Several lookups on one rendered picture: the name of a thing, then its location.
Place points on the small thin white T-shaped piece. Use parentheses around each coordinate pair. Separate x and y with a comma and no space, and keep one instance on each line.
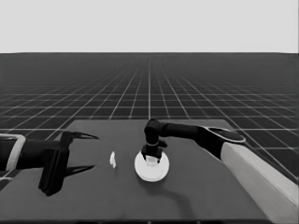
(112,160)

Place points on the large thick white disc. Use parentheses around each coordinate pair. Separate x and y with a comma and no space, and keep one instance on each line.
(152,174)

